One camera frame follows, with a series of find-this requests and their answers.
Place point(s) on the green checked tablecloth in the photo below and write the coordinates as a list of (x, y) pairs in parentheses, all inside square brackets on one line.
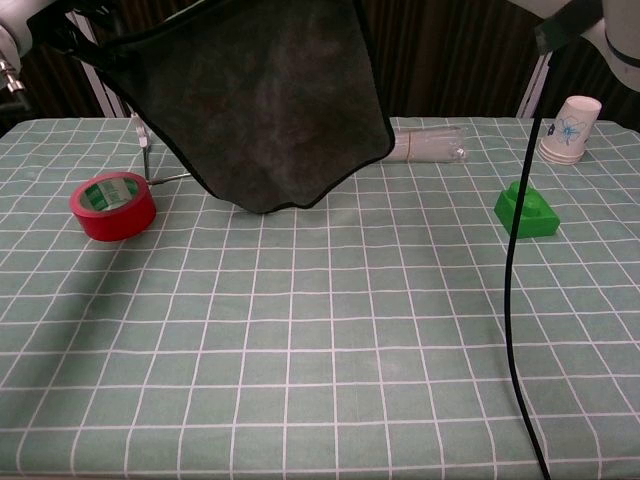
[(320, 325)]

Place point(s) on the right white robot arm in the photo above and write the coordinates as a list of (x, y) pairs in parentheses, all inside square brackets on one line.
[(625, 60)]

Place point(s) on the clear plastic bag bundle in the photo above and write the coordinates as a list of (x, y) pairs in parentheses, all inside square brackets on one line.
[(430, 147)]

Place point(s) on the red tape roll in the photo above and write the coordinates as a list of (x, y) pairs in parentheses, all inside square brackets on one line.
[(117, 222)]

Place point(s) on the green toy brick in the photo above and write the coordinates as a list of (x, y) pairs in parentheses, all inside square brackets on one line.
[(537, 220)]

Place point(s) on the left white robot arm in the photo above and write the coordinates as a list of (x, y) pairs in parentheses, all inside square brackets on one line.
[(7, 42)]

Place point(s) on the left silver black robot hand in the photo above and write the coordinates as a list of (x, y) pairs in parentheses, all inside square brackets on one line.
[(52, 32)]

